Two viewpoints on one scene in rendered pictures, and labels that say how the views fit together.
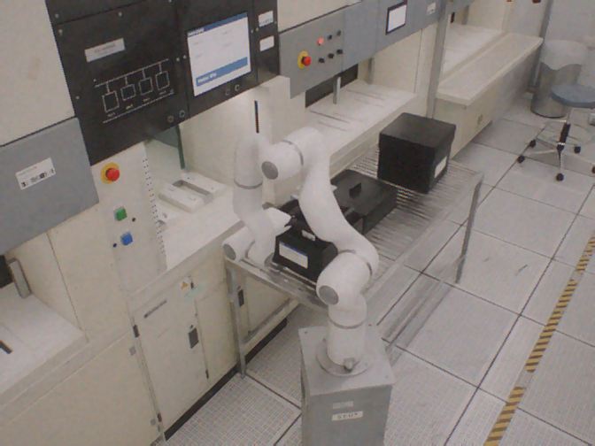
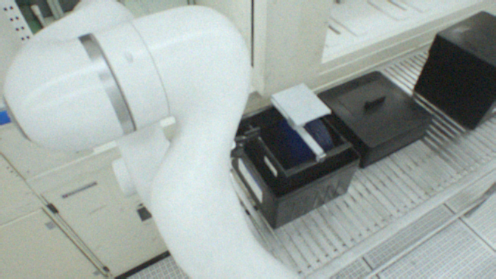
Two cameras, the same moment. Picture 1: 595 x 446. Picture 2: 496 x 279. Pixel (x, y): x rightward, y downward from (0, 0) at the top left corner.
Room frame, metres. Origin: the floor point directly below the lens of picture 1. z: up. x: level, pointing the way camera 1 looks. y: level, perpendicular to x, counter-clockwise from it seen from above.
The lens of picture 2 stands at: (1.11, -0.19, 1.68)
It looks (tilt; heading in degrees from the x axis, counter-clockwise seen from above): 50 degrees down; 23
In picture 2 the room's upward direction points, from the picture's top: straight up
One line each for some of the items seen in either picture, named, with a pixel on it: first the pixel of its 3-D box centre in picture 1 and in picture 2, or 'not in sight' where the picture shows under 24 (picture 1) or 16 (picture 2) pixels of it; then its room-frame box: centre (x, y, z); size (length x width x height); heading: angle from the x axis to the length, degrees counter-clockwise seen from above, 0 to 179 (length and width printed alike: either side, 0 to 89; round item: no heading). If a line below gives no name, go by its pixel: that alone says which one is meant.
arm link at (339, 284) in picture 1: (343, 293); not in sight; (1.19, -0.13, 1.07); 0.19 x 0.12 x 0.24; 146
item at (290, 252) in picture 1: (314, 237); (290, 161); (1.74, -0.06, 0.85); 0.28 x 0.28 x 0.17; 51
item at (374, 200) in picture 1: (354, 196); (371, 111); (2.07, -0.25, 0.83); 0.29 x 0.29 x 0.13; 52
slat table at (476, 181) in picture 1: (364, 272); (359, 190); (2.06, -0.32, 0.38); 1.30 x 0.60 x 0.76; 143
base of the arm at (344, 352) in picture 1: (345, 334); not in sight; (1.21, -0.14, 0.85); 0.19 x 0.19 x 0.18
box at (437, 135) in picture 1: (415, 151); (477, 69); (2.38, -0.57, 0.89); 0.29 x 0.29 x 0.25; 57
